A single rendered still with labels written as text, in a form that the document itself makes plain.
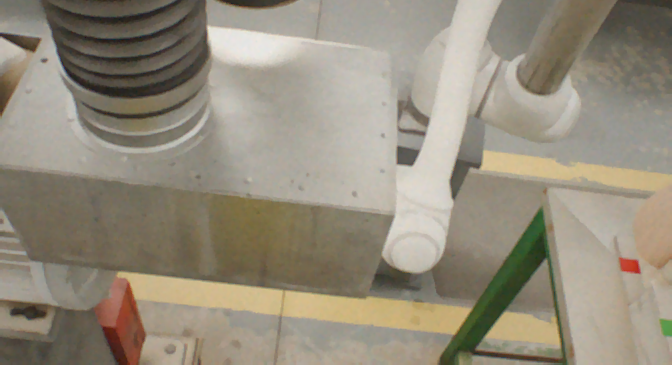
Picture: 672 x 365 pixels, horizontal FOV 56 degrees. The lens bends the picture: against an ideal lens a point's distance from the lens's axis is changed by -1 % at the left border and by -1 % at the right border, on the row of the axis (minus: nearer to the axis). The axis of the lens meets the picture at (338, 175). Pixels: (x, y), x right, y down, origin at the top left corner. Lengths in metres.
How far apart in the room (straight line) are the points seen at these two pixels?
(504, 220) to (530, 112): 1.02
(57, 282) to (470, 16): 0.72
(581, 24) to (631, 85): 2.03
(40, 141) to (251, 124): 0.15
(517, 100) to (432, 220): 0.57
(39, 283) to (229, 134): 0.33
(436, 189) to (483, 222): 1.44
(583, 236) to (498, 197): 1.22
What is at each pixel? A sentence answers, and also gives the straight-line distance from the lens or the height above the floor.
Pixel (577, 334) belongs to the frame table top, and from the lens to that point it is 1.19.
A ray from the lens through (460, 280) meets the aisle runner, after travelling 2.26.
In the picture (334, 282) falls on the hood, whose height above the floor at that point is 1.41.
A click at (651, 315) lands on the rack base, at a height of 1.00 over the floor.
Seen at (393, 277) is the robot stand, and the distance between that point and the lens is 2.17.
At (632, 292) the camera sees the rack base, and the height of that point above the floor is 0.94.
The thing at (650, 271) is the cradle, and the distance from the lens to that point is 1.27.
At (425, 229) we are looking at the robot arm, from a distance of 0.95.
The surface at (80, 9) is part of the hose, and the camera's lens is 0.40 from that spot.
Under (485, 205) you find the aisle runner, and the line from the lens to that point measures 2.46.
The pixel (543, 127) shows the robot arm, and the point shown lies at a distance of 1.52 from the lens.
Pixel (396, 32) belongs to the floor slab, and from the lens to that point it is 3.03.
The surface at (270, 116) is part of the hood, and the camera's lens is 0.51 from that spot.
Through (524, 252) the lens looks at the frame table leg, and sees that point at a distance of 1.43.
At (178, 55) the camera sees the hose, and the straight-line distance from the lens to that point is 0.43.
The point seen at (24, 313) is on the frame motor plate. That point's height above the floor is 1.12.
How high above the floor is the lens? 1.90
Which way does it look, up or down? 52 degrees down
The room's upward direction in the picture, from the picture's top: 12 degrees clockwise
